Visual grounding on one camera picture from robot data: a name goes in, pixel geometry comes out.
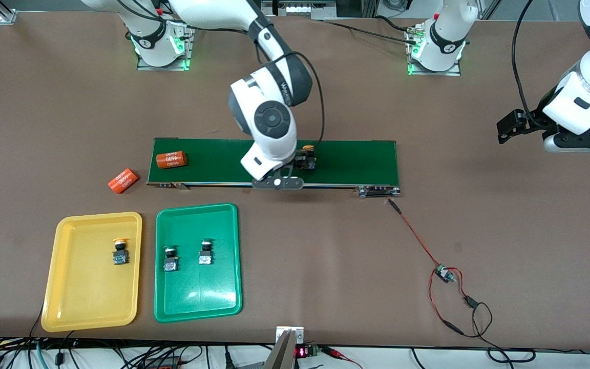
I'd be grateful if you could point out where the yellow push button switch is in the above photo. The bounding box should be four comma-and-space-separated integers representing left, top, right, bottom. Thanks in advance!
111, 237, 130, 265
300, 145, 318, 171

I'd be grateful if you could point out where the orange cylinder marked 4680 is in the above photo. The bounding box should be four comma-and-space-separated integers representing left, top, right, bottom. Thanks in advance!
108, 168, 138, 194
156, 151, 188, 170

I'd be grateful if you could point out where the green conveyor belt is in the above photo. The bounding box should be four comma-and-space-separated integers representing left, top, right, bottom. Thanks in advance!
146, 137, 402, 199

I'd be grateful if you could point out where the green plastic tray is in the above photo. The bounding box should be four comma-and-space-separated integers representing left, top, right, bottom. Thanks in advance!
154, 203, 243, 323

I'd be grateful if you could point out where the white power strip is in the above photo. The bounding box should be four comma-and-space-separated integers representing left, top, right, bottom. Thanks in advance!
262, 0, 336, 20

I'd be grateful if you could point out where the grey metal bar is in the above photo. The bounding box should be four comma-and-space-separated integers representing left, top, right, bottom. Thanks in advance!
261, 330, 299, 369

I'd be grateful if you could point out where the red clip lead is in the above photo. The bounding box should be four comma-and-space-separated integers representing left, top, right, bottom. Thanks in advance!
321, 346, 363, 369

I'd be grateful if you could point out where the yellow plastic tray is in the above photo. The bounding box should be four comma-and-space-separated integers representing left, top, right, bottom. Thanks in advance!
40, 211, 143, 333

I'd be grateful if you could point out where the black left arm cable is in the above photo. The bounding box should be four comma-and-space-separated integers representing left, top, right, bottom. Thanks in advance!
510, 0, 545, 126

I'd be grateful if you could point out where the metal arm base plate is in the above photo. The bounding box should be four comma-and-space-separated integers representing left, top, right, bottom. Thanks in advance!
406, 26, 462, 77
136, 14, 197, 72

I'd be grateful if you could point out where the red and black wire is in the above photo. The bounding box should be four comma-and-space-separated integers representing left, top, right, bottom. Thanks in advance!
387, 198, 493, 340

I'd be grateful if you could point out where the long black table cable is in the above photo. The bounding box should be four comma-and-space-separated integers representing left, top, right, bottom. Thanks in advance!
321, 19, 414, 43

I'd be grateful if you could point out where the short black table cable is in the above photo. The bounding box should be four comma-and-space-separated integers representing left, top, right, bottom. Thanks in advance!
374, 15, 418, 32

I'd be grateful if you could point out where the silver metal bracket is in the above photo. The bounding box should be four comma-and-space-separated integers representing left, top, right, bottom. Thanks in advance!
276, 325, 305, 345

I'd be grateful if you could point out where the black looped floor cable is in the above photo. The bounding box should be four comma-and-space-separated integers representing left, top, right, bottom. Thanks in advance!
479, 336, 537, 363

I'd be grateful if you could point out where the thin black cable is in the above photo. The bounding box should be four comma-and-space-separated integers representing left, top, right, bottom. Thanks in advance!
28, 301, 46, 340

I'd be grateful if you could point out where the teal cable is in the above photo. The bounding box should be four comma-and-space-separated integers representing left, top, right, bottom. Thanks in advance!
34, 341, 50, 369

